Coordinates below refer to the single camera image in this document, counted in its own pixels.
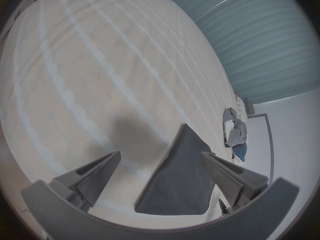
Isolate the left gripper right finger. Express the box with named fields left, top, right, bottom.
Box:
left=201, top=151, right=270, bottom=209

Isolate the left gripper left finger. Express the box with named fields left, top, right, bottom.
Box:
left=50, top=151, right=122, bottom=212

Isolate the black T-shirt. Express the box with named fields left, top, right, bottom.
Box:
left=134, top=123, right=217, bottom=216

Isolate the pile of clothes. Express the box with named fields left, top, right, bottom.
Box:
left=222, top=107, right=248, bottom=164

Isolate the bed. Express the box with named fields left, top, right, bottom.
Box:
left=0, top=0, right=274, bottom=225

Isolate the white printed pillow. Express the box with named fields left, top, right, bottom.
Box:
left=234, top=95, right=248, bottom=124

